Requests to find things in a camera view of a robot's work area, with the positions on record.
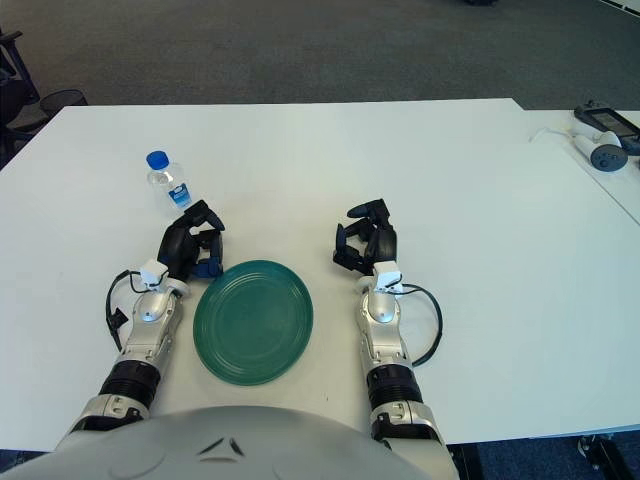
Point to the black table leg frame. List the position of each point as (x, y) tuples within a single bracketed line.
[(607, 457)]

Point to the black mesh wastebasket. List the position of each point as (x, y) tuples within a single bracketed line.
[(62, 102)]

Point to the black handheld screen device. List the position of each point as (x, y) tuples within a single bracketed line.
[(607, 120)]

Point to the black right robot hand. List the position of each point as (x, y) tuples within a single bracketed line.
[(385, 245)]

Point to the silver robot torso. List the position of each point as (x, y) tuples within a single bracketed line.
[(225, 450)]

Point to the clear bottle with blue cap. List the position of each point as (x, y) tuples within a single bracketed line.
[(167, 182)]

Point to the green round plate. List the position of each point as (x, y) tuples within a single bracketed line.
[(252, 322)]

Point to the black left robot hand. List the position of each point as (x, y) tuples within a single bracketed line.
[(177, 247)]

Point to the black office chair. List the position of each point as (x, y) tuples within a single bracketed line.
[(15, 95)]

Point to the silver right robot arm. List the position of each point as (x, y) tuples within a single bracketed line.
[(382, 320)]

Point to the white grey VR controller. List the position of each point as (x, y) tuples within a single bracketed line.
[(605, 156)]

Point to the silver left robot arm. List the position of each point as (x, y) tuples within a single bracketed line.
[(150, 320)]

